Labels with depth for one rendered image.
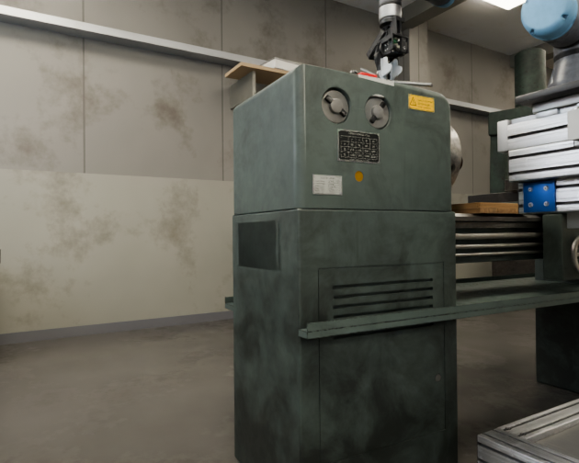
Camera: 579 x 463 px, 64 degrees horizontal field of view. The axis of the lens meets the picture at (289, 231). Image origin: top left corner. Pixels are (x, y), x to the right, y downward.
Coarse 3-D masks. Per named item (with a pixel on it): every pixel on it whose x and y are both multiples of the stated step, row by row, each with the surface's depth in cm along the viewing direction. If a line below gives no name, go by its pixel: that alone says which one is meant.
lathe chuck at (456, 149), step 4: (452, 128) 172; (452, 132) 170; (452, 136) 168; (456, 136) 170; (452, 140) 168; (456, 140) 169; (452, 144) 167; (456, 144) 168; (452, 148) 167; (456, 148) 168; (460, 148) 169; (452, 152) 166; (456, 152) 167; (460, 152) 168; (452, 156) 166; (456, 156) 167; (460, 156) 168; (452, 160) 167; (456, 160) 168; (460, 160) 169; (456, 164) 168; (456, 168) 169; (452, 172) 168; (456, 172) 169; (452, 176) 170; (456, 176) 170; (452, 180) 171; (452, 184) 172
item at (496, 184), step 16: (528, 64) 554; (544, 64) 555; (528, 80) 554; (544, 80) 555; (496, 112) 578; (512, 112) 566; (528, 112) 553; (496, 128) 578; (496, 144) 583; (496, 160) 583; (496, 176) 583; (496, 192) 583; (496, 272) 567; (512, 272) 555; (528, 272) 543
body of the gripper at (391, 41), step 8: (384, 24) 154; (392, 24) 151; (400, 24) 151; (392, 32) 151; (400, 32) 151; (384, 40) 152; (392, 40) 149; (400, 40) 152; (408, 40) 152; (384, 48) 154; (392, 48) 149; (400, 48) 152; (408, 48) 152; (384, 56) 156; (392, 56) 157; (400, 56) 155
